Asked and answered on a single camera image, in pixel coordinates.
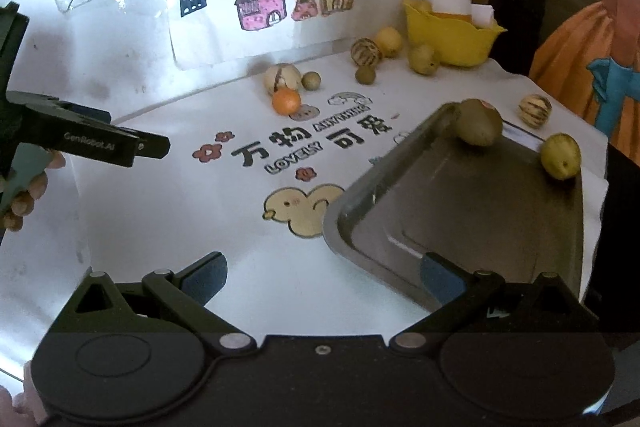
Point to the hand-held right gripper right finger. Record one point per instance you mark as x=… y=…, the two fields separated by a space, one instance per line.
x=440 y=281

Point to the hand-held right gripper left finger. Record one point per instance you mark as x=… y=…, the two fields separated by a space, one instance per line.
x=207 y=274

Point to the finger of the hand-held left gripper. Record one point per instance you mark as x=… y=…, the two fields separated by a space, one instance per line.
x=87 y=112
x=115 y=147

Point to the metal tray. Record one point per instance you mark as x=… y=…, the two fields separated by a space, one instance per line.
x=500 y=217

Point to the small tan round fruit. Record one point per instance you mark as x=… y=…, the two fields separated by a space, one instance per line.
x=311 y=81

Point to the person's left hand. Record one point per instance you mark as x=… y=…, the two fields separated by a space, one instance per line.
x=35 y=189

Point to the white printed table mat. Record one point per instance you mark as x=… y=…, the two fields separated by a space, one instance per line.
x=175 y=207

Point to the yellow-green round fruit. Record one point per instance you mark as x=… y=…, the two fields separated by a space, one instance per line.
x=424 y=59
x=560 y=156

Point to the orange tangerine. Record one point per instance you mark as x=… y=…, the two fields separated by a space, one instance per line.
x=286 y=102

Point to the pale striped round fruit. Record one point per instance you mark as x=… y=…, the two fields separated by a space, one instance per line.
x=282 y=78

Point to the cream striped fruit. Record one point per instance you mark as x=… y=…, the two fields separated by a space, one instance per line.
x=535 y=109

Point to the small green round fruit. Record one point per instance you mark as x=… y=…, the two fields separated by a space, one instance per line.
x=365 y=75

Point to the yellow plastic bowl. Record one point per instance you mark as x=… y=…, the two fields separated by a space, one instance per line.
x=450 y=42

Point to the brown striped round fruit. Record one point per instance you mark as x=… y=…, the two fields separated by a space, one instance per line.
x=366 y=52

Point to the yellow round fruit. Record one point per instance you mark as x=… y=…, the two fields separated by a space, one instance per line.
x=390 y=41

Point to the white paper box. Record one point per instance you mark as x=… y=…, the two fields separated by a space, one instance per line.
x=482 y=16

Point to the orange dress figure poster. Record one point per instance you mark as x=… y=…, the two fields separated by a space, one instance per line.
x=575 y=42

